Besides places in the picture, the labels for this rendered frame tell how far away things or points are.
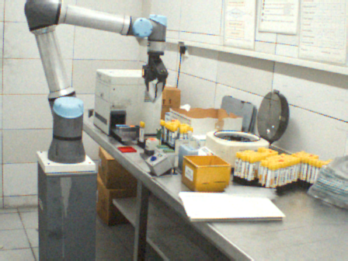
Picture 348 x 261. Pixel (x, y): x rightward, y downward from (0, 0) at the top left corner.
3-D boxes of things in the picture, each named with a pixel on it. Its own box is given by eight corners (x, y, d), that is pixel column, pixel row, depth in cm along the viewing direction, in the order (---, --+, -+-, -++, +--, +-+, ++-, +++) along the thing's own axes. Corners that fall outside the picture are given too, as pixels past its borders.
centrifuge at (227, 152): (189, 156, 217) (191, 128, 214) (250, 155, 225) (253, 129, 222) (207, 172, 194) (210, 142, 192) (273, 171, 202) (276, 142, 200)
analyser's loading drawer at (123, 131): (108, 130, 244) (109, 120, 243) (121, 130, 247) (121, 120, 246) (122, 140, 226) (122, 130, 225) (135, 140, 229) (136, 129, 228)
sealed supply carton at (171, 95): (128, 109, 317) (131, 81, 313) (163, 110, 324) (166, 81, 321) (141, 119, 288) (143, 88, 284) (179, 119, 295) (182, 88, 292)
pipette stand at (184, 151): (174, 168, 197) (175, 144, 194) (190, 168, 199) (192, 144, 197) (182, 176, 187) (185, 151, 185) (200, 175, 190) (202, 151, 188)
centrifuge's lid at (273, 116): (262, 85, 217) (277, 88, 220) (249, 139, 222) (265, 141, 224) (284, 92, 197) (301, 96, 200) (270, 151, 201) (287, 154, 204)
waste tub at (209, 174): (180, 182, 181) (182, 155, 179) (213, 180, 185) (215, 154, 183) (194, 194, 168) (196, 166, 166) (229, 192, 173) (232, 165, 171)
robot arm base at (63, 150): (46, 163, 180) (47, 137, 178) (47, 152, 195) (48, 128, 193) (86, 165, 184) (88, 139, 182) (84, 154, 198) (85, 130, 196)
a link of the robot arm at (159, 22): (145, 14, 203) (165, 15, 205) (143, 40, 205) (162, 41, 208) (149, 14, 196) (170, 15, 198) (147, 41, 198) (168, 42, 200)
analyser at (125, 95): (92, 123, 266) (95, 68, 260) (140, 123, 278) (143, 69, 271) (109, 137, 239) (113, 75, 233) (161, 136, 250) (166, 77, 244)
